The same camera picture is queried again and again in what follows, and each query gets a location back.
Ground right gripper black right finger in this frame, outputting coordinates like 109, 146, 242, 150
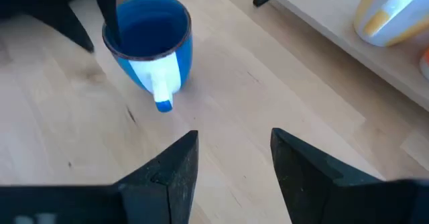
269, 127, 383, 224

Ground wooden shelf black metal frame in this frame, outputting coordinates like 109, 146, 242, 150
251, 0, 429, 113

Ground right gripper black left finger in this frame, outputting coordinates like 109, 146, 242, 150
117, 130, 200, 224

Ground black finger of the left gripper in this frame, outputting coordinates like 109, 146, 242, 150
87, 0, 123, 49
29, 1, 96, 54

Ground blue mug white handle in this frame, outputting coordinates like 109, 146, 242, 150
102, 0, 194, 113

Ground yellow mug white handle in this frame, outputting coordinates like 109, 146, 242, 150
353, 0, 429, 48

